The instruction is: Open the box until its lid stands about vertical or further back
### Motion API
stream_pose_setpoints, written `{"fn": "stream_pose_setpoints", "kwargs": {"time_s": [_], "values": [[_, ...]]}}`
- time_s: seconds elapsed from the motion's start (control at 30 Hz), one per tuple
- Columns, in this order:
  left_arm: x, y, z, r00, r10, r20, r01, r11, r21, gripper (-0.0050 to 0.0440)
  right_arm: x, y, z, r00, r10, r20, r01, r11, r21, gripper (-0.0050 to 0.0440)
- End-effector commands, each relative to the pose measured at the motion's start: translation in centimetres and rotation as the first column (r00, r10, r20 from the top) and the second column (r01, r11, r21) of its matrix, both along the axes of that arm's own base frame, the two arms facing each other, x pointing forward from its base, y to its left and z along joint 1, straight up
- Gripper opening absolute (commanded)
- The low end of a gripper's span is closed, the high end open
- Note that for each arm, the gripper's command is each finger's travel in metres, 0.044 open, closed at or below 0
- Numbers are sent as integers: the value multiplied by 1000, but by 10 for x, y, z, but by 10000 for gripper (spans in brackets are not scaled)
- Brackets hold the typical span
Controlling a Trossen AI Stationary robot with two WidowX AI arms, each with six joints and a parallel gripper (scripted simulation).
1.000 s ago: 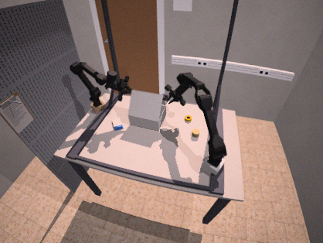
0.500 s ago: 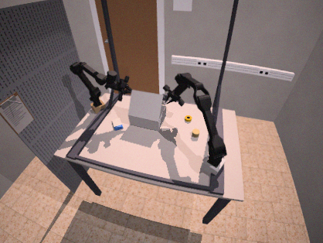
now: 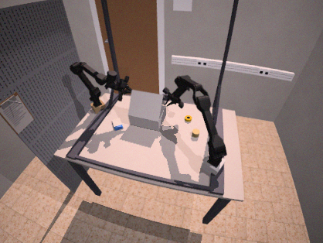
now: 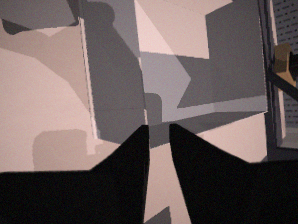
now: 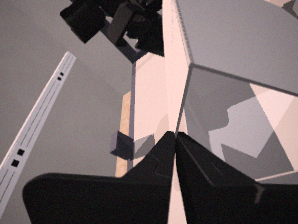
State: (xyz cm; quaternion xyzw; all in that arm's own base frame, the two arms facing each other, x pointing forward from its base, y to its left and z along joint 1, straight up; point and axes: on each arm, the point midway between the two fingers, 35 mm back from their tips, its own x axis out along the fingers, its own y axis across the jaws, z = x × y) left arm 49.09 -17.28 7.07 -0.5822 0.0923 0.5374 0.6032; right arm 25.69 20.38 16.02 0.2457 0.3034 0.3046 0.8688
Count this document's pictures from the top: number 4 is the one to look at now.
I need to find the white cardboard box with lid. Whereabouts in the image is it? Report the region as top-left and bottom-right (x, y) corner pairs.
(78, 0), (268, 151)

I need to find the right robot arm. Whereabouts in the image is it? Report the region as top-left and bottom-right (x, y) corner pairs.
(289, 51), (298, 81)

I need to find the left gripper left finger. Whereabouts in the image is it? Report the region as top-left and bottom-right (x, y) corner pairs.
(0, 125), (150, 224)

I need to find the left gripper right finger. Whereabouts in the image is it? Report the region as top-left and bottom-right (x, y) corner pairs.
(169, 124), (298, 224)

